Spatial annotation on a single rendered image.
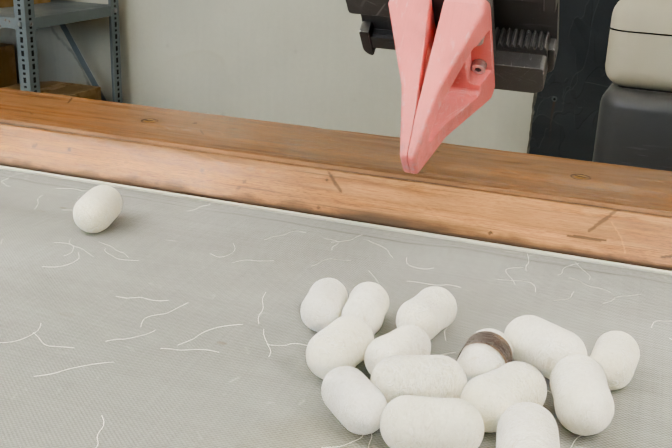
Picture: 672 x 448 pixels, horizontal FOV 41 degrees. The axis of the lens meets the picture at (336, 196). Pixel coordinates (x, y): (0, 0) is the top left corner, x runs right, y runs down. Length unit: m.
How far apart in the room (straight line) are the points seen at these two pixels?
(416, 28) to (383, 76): 2.19
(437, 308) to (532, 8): 0.15
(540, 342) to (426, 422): 0.08
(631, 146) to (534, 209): 0.77
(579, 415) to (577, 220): 0.20
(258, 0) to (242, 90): 0.29
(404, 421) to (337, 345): 0.05
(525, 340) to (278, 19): 2.39
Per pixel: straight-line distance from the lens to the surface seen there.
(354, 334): 0.36
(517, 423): 0.31
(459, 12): 0.41
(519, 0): 0.44
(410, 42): 0.41
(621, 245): 0.51
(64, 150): 0.63
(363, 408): 0.32
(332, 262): 0.47
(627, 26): 1.25
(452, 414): 0.31
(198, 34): 2.87
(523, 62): 0.45
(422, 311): 0.38
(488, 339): 0.36
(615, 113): 1.27
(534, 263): 0.49
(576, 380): 0.34
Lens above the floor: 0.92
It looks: 19 degrees down
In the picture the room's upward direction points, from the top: 2 degrees clockwise
